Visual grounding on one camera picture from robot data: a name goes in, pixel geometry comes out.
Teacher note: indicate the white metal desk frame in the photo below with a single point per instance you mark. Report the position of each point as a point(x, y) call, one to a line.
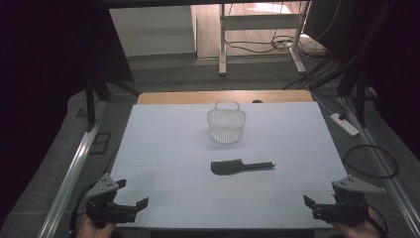
point(257, 22)

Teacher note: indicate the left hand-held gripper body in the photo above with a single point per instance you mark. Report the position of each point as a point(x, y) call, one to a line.
point(105, 190)

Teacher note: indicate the small dark knob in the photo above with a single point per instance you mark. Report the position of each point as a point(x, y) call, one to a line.
point(257, 101)

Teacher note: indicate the person's right hand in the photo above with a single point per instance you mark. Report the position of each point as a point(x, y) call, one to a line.
point(363, 231)

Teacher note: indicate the white table sheet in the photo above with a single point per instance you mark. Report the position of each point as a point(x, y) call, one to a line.
point(185, 145)

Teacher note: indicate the white power strip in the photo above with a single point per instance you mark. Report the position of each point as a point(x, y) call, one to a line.
point(344, 125)

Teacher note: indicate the white plastic mesh basket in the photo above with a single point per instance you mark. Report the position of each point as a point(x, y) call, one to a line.
point(226, 125)

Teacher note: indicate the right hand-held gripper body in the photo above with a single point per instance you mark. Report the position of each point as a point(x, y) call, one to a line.
point(350, 205)

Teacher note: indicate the aluminium rail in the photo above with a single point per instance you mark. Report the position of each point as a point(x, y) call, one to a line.
point(71, 178)
point(389, 178)

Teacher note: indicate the dark curtain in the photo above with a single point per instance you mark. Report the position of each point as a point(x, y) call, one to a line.
point(393, 66)
point(49, 66)

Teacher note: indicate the wooden table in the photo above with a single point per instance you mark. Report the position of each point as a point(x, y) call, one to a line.
point(198, 97)

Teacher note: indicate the black metal stand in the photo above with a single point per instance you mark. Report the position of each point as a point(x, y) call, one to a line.
point(90, 105)
point(360, 99)

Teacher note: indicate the person's left hand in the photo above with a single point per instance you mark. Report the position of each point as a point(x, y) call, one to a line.
point(94, 231)

